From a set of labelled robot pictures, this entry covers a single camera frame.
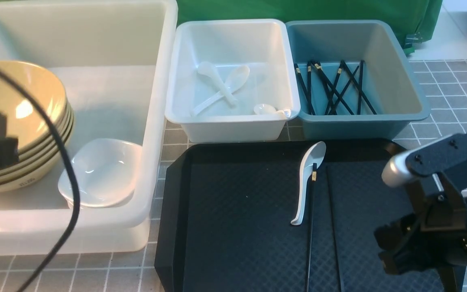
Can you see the white square dish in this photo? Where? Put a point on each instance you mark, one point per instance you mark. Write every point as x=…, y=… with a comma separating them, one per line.
x=119, y=204
x=106, y=170

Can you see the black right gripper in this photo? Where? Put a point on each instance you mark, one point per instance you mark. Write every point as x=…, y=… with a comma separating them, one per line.
x=440, y=238

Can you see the yellow noodle bowl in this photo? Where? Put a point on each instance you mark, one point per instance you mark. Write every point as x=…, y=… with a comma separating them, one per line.
x=23, y=121

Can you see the top stacked yellow bowl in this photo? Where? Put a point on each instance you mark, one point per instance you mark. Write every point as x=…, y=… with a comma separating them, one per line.
x=43, y=145

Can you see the black chopstick in bin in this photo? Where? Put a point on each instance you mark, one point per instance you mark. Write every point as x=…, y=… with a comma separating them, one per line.
x=309, y=88
x=301, y=82
x=331, y=108
x=356, y=79
x=325, y=81
x=360, y=91

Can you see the blue plastic bin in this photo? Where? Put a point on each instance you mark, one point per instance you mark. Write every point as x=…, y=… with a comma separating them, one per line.
x=389, y=83

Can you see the white soup spoon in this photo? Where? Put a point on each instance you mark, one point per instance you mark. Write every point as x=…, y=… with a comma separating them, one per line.
x=314, y=155

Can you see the stacked white square dish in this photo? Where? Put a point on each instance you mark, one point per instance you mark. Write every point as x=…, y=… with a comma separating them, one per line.
x=119, y=204

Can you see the white spoon in bin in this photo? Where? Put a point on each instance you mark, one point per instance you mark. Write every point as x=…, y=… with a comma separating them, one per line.
x=208, y=69

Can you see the black serving tray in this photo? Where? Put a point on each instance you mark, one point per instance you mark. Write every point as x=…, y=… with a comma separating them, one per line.
x=225, y=220

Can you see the white spoon front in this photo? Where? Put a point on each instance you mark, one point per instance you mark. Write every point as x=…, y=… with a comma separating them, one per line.
x=266, y=109

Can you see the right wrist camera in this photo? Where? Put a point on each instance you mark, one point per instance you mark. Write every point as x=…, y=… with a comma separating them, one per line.
x=447, y=155

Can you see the bottom stacked yellow bowl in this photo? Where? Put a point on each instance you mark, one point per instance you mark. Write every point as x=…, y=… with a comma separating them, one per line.
x=32, y=177

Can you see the large translucent white bin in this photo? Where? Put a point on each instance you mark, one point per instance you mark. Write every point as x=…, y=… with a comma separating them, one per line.
x=113, y=57

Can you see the small white plastic bin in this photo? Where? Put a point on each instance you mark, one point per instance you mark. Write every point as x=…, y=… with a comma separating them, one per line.
x=261, y=44

